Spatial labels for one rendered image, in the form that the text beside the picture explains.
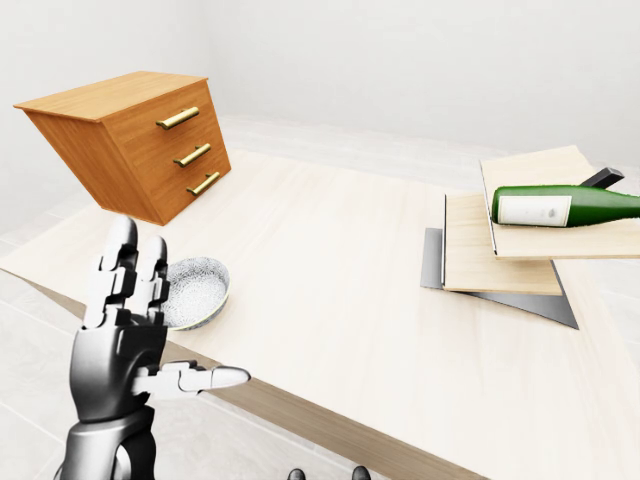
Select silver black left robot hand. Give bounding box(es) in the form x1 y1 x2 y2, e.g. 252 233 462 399
68 215 251 422

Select green wine bottle white label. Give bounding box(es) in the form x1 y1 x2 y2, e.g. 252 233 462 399
489 183 640 229

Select brass drawer handle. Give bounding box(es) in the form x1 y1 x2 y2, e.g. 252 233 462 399
155 106 201 131
172 143 212 168
185 171 221 197

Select wooden cabinet drawer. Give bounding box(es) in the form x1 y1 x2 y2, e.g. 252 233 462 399
99 79 216 158
142 139 233 227
120 109 225 192

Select wooden cabinet with drawers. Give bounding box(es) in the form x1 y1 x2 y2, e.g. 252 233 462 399
13 70 233 228

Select patterned grey white bowl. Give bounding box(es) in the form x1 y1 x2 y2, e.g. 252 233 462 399
162 256 232 332

